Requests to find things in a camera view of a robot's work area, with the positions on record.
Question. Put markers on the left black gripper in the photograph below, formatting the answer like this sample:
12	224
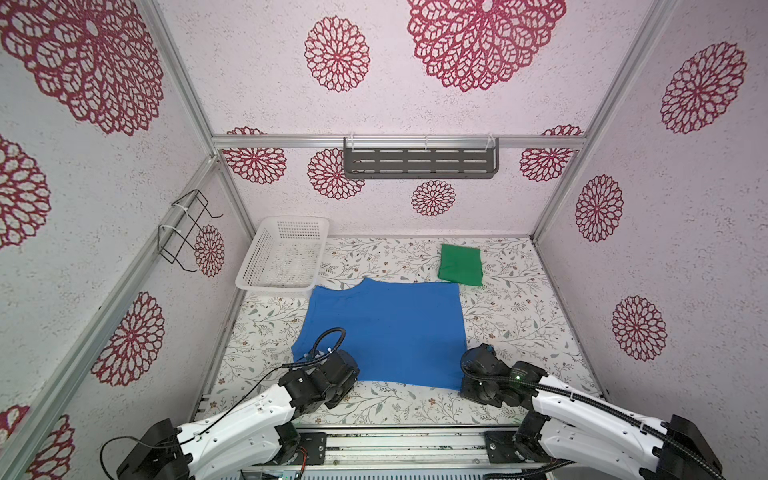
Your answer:
349	385

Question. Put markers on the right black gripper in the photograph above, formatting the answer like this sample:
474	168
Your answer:
464	392

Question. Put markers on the blue tank top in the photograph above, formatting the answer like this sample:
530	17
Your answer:
406	333

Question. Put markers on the green tank top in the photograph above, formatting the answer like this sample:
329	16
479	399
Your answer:
461	265

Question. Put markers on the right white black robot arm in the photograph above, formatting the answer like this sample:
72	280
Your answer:
564	426

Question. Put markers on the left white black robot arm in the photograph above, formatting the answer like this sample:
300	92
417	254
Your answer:
258	431

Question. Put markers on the white plastic basket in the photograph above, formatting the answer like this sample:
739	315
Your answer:
284	257

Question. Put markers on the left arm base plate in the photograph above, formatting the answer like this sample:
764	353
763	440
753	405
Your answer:
308	448

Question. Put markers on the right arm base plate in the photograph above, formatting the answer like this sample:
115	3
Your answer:
508	446

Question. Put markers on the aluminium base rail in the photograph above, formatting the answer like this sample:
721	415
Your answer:
397	452

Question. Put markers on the black wire wall rack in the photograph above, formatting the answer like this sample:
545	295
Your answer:
193	242

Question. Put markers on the grey slotted wall shelf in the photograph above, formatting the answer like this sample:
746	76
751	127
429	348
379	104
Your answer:
425	163

